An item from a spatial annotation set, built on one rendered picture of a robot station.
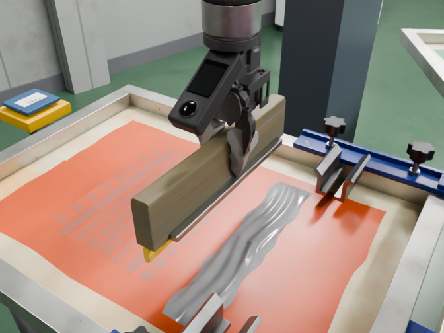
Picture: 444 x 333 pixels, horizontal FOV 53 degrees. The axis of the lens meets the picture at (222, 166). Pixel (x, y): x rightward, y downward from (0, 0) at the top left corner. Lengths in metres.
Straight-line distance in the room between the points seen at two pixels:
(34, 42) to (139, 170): 2.60
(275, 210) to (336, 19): 0.55
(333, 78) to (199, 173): 0.70
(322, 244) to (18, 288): 0.46
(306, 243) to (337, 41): 0.59
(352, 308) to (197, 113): 0.35
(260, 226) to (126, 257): 0.23
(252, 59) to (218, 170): 0.16
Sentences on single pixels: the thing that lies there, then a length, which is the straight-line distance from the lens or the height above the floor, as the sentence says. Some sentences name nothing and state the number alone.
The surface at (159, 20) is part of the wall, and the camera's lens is 3.90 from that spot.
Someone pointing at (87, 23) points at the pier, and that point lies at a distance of 3.39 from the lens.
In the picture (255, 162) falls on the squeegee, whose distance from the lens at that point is 0.71.
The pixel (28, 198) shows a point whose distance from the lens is 0.90.
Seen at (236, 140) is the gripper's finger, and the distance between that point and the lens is 0.62.
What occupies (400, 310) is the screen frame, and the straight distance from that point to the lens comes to 0.65.
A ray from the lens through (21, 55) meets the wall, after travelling 3.43.
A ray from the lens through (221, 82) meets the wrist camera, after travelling 0.55.
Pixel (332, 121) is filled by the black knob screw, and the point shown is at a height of 1.06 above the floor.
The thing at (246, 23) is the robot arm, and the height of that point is 1.31.
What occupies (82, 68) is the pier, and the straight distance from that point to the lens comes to 3.45.
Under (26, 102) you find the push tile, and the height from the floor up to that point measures 0.97.
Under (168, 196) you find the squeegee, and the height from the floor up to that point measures 1.14.
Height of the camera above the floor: 1.48
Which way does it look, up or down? 36 degrees down
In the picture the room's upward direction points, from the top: straight up
